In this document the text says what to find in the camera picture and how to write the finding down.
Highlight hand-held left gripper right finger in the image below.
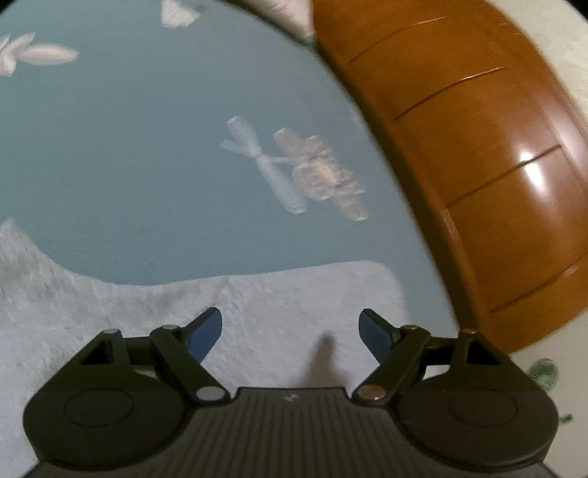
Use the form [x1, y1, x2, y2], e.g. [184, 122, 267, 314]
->
[352, 308, 539, 407]

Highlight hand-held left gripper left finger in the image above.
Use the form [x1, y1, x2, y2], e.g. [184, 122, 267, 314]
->
[43, 307, 230, 406]

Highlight grey sweatpants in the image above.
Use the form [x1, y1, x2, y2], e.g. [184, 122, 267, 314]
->
[0, 218, 410, 478]

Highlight bed with teal floral sheet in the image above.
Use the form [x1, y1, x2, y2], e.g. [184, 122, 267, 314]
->
[0, 0, 456, 325]

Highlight wooden headboard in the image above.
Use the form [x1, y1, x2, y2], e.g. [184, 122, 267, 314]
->
[311, 0, 588, 356]

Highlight pink floral folded quilt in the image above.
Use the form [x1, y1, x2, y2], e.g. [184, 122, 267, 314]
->
[239, 0, 318, 47]

